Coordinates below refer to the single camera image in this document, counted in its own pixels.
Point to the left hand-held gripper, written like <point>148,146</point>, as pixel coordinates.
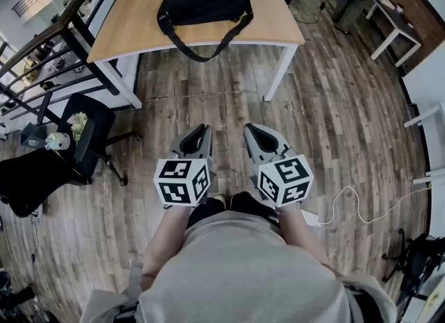
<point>174,182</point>

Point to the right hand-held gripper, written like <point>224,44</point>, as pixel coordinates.
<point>285,179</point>

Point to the black duffel bag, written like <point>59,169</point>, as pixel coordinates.
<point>208,5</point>

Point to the person's right forearm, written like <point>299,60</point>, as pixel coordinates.
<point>299,231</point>

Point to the person's left forearm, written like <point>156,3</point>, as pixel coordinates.
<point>167,238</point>

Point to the person's black trousers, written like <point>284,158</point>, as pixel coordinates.
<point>243,205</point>

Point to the white power adapter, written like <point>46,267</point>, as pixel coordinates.
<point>311,218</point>

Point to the pale wrapped flower bouquet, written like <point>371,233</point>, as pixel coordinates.
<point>78,123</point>

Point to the wooden table with white legs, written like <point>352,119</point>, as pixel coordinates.
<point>139,30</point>

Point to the person's grey shirt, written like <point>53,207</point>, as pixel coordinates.
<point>243,273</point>

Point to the black metal railing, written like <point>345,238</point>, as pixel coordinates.
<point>74,37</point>

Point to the small black box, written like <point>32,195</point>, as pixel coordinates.
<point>32,137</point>

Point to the black office chair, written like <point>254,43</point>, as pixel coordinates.
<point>31,179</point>

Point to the white side table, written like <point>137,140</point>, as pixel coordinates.
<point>403,26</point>

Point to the black tripod equipment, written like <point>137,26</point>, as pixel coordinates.
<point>417,259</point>

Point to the white metal frame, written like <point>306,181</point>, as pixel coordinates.
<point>426,116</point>

